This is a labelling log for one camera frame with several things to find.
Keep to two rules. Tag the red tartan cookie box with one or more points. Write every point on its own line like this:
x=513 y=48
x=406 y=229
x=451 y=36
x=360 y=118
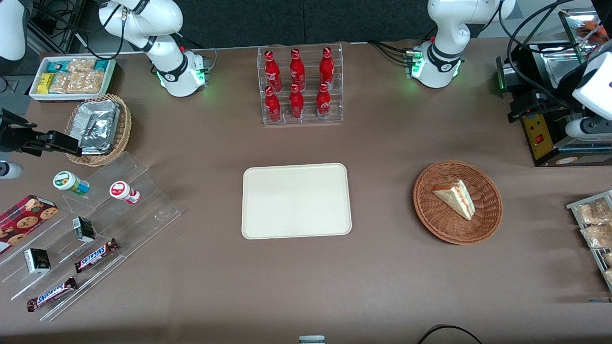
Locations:
x=24 y=220

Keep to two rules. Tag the red cola bottle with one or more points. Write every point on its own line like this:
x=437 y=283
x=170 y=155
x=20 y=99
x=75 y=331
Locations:
x=323 y=104
x=296 y=105
x=272 y=107
x=272 y=71
x=297 y=70
x=326 y=68

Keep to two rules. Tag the clear bag of crackers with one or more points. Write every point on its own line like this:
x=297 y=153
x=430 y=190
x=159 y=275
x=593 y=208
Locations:
x=60 y=82
x=86 y=82
x=81 y=65

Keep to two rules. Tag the clear acrylic stepped display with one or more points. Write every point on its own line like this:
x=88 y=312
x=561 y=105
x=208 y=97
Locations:
x=148 y=215

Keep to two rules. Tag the clear acrylic bottle rack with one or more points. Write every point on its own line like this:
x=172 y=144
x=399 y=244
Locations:
x=334 y=62

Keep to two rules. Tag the steel warmer pan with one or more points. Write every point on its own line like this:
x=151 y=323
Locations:
x=562 y=69

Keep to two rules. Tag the clear bag of pastries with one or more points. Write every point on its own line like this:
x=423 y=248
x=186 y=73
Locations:
x=608 y=277
x=597 y=236
x=595 y=211
x=608 y=259

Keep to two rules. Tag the light wicker basket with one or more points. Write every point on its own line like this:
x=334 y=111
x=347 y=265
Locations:
x=123 y=129

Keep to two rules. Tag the green lid yogurt cup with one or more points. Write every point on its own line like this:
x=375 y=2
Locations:
x=69 y=182

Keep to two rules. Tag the silver foil pouch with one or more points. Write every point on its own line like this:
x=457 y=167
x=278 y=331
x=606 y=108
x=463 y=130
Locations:
x=98 y=111
x=98 y=136

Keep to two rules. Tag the black food warmer machine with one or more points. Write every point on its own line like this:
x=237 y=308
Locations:
x=540 y=141

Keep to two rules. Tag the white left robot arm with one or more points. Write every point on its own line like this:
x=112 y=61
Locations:
x=442 y=57

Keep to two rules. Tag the small black carton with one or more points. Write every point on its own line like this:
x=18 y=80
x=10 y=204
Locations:
x=83 y=229
x=37 y=261

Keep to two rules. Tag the dark metal rack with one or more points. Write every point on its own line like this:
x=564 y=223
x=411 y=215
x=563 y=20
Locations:
x=52 y=24

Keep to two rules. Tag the teal snack packet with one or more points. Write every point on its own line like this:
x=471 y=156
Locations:
x=101 y=65
x=58 y=66

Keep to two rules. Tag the brown snickers bar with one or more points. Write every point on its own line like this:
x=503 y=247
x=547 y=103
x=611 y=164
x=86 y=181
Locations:
x=51 y=294
x=95 y=255

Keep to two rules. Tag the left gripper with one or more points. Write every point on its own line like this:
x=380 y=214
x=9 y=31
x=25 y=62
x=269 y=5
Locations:
x=553 y=99

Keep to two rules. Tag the cream plastic tray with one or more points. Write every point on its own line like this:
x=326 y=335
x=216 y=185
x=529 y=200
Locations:
x=296 y=200

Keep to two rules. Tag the white rectangular snack tray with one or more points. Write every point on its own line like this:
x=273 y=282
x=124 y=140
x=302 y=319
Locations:
x=34 y=93

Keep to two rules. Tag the yellow snack bar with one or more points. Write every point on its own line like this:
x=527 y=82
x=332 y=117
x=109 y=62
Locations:
x=45 y=83

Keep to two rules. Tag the triangle sandwich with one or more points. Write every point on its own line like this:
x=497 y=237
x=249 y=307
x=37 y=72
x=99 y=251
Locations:
x=456 y=198

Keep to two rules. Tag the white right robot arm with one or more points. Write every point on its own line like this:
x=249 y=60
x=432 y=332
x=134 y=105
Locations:
x=169 y=71

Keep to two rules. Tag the brown wicker basket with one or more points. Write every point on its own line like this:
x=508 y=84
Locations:
x=440 y=224

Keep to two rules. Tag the red lid yogurt cup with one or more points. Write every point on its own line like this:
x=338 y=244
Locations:
x=122 y=191

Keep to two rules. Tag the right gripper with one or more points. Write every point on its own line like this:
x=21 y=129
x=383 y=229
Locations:
x=10 y=137

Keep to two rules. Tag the grey snack tray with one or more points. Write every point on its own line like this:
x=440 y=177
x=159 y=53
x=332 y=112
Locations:
x=573 y=206

